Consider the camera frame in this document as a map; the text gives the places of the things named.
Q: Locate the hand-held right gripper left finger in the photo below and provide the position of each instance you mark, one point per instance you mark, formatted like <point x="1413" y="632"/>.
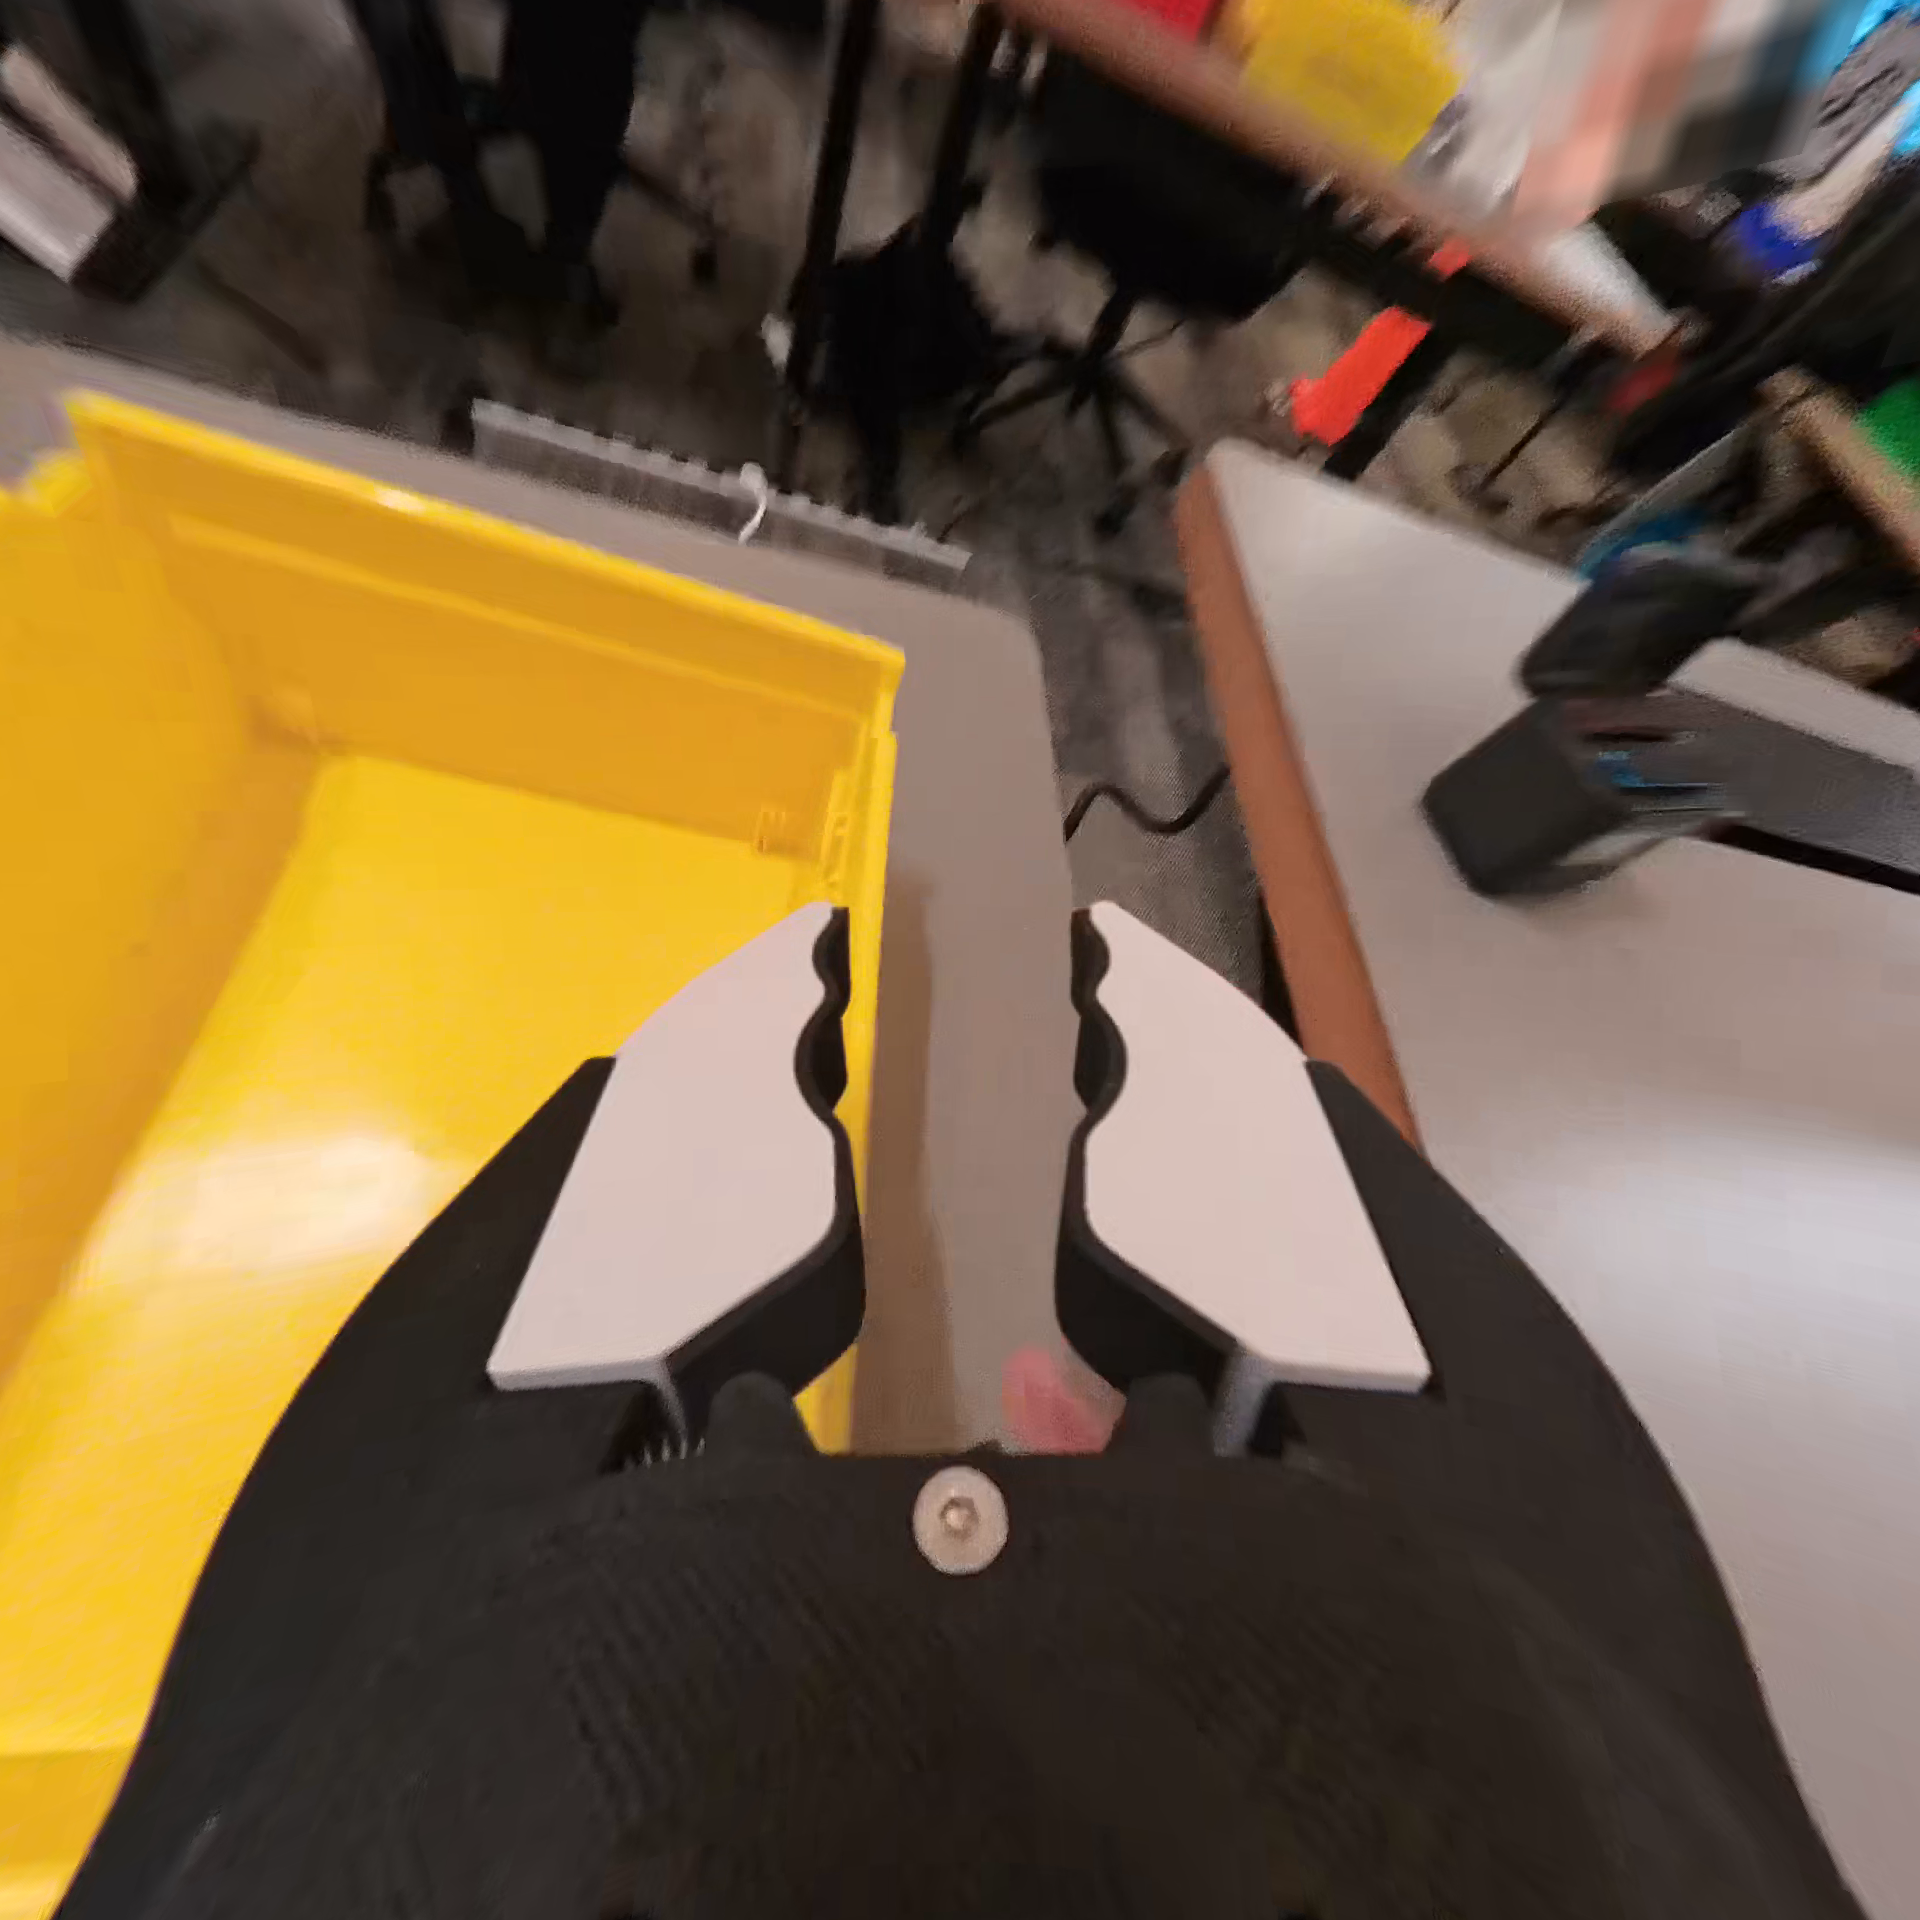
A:
<point x="692" y="1185"/>

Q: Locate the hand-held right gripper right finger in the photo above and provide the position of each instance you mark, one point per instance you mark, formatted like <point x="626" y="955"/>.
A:
<point x="1245" y="1200"/>

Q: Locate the yellow plastic box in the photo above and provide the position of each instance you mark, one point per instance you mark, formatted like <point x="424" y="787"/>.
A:
<point x="375" y="974"/>

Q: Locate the black device with blue parts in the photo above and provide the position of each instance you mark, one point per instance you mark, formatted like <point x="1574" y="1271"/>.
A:
<point x="1590" y="797"/>

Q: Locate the grey ribbed strip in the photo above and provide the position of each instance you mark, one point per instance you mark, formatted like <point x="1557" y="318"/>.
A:
<point x="674" y="476"/>

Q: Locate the orange plastic object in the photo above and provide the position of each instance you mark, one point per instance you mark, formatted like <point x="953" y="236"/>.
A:
<point x="1359" y="375"/>

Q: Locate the black office chair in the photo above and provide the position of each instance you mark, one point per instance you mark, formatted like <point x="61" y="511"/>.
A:
<point x="886" y="329"/>

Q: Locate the yellow bin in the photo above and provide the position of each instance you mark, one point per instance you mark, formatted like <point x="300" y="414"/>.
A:
<point x="1349" y="67"/>

